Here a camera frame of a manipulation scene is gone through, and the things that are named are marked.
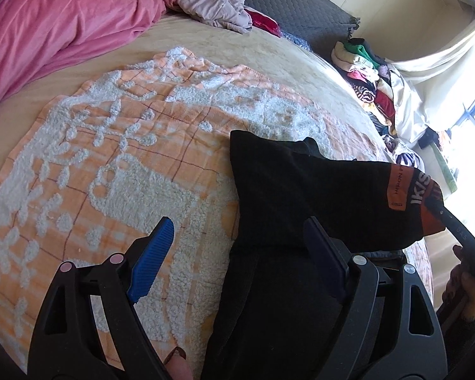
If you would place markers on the lilac garment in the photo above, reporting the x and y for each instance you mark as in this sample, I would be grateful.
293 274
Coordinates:
217 4

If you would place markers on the pile of mixed clothes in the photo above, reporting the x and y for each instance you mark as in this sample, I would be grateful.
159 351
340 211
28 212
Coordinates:
366 83

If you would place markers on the orange and white fleece blanket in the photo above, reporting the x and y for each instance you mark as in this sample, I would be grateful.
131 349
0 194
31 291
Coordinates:
122 166

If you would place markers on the pink blanket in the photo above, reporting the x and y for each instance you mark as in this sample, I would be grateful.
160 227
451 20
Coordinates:
63 19

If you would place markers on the blue patterned cloth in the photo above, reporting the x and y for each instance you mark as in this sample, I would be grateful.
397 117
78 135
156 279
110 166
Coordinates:
297 39

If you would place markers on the grey quilted headboard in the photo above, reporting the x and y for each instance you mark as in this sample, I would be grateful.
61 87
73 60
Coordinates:
293 4

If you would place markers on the beige bed sheet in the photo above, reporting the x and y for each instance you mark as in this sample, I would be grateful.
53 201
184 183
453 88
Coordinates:
301 67

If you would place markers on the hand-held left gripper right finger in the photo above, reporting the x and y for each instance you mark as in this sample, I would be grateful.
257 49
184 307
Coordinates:
326 259

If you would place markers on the person's left hand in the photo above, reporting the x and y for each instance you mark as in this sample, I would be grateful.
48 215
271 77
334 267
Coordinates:
178 366

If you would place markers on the person's right hand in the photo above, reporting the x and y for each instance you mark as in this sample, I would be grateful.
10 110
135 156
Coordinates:
469 291

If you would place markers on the small dark cloth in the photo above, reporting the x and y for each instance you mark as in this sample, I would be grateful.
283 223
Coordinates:
427 137

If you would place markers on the red cloth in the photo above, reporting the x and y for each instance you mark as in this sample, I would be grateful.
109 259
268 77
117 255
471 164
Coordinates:
263 21

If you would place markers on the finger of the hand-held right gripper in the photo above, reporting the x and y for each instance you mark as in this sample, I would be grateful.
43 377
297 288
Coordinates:
461 229

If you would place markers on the white curtain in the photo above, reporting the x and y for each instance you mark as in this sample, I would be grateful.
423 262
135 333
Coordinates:
439 71

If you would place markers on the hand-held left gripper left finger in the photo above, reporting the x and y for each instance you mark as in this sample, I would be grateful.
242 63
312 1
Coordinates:
152 257

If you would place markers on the black garment with orange band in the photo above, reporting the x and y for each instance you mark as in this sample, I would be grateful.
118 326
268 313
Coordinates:
281 190

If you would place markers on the window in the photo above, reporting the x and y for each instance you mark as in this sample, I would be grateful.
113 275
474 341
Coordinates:
473 158

